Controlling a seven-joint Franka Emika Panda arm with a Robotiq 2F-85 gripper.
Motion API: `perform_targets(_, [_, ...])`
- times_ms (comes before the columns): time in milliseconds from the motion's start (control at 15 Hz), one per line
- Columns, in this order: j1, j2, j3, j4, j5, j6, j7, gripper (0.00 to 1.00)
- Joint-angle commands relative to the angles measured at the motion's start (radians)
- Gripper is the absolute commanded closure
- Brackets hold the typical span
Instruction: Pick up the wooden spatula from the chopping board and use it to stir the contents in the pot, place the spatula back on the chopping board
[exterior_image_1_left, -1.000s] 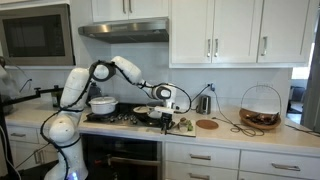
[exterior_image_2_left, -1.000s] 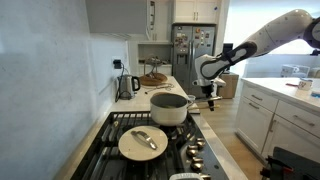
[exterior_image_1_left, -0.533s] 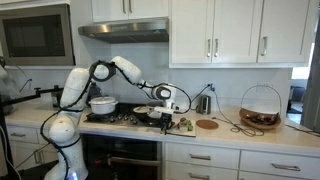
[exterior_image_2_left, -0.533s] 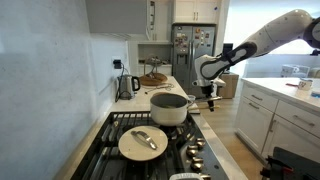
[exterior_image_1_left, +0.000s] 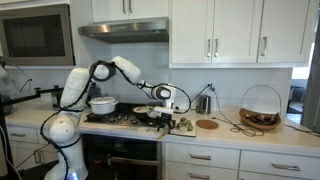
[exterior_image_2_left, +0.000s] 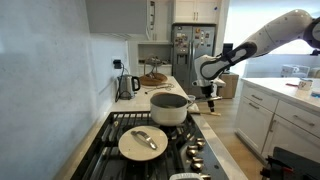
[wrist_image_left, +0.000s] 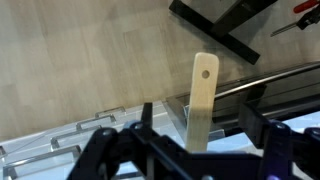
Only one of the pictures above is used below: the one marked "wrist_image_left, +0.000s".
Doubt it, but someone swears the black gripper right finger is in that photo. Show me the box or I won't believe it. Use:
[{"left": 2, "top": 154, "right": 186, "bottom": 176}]
[{"left": 238, "top": 102, "right": 320, "bottom": 180}]

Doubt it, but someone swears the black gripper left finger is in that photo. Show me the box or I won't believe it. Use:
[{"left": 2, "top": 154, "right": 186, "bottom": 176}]
[{"left": 66, "top": 102, "right": 193, "bottom": 180}]

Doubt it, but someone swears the wooden spatula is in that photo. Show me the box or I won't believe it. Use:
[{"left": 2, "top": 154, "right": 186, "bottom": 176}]
[{"left": 184, "top": 52, "right": 220, "bottom": 154}]

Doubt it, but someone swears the orange black bar clamp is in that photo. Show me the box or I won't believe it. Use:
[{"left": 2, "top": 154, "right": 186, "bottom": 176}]
[{"left": 269, "top": 0, "right": 320, "bottom": 38}]

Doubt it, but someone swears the silver drawer handle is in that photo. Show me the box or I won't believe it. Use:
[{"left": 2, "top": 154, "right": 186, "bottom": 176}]
[
  {"left": 50, "top": 124, "right": 103, "bottom": 150},
  {"left": 75, "top": 113, "right": 118, "bottom": 132},
  {"left": 94, "top": 105, "right": 127, "bottom": 118},
  {"left": 2, "top": 144, "right": 83, "bottom": 180}
]

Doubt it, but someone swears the silver oven door handle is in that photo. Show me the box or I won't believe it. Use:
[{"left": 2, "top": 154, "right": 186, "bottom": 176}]
[{"left": 213, "top": 62, "right": 320, "bottom": 99}]

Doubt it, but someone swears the metal wire dish rack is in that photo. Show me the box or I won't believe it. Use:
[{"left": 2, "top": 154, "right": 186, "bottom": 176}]
[{"left": 0, "top": 101, "right": 188, "bottom": 180}]

